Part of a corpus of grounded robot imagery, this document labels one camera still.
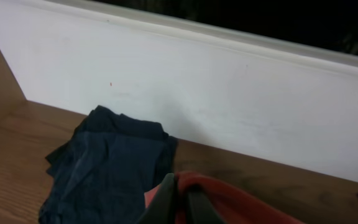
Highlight red t-shirt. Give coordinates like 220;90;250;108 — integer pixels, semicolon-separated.
144;170;306;224

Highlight folded navy blue clothes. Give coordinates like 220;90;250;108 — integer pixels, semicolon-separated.
39;106;177;223

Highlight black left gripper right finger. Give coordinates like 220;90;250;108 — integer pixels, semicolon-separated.
185;185;226;224

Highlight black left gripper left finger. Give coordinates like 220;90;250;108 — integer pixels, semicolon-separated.
137;173;177;224

